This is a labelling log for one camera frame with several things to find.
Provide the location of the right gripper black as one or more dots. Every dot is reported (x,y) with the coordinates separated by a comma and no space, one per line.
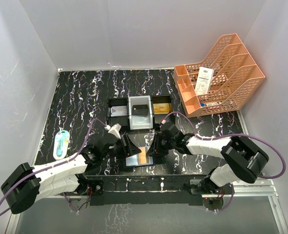
(155,149)

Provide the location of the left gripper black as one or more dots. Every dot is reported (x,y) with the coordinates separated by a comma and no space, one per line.
(130,148)

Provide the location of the gold credit card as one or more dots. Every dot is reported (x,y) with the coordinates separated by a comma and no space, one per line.
(143,158)
(161,108)

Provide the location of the black card holder wallet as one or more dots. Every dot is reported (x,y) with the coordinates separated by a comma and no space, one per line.
(133,161)

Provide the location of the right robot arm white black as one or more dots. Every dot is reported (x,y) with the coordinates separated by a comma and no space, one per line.
(244,159)

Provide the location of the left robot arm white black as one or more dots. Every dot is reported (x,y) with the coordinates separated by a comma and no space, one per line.
(29,184)

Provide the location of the silver credit card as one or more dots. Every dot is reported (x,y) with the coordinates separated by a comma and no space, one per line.
(118,111)

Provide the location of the black credit card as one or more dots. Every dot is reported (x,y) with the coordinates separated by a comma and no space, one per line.
(140,110)

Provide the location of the gold credit card in bin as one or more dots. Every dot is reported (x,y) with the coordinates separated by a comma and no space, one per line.
(161,108)

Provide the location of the black left bin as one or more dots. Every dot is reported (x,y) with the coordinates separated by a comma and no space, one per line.
(123,121)

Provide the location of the black bin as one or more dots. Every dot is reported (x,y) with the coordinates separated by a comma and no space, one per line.
(123,121)
(159,117)

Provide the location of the white middle bin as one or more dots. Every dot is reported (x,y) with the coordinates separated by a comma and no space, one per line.
(140,122)

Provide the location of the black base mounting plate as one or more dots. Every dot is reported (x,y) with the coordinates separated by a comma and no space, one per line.
(147,189)

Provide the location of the black right bin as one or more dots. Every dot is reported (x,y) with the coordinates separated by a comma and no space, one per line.
(159,117)

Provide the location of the small label box in organizer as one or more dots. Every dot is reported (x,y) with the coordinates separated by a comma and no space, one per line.
(210,104)

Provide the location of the blue white packaged item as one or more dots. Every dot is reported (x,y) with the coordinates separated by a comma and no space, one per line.
(61,142)

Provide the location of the white paper receipt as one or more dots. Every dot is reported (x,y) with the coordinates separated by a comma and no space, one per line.
(203,81)

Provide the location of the orange plastic desk organizer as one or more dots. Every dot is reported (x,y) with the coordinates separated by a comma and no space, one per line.
(236,76)

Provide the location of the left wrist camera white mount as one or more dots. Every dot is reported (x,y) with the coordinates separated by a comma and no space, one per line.
(114,130)

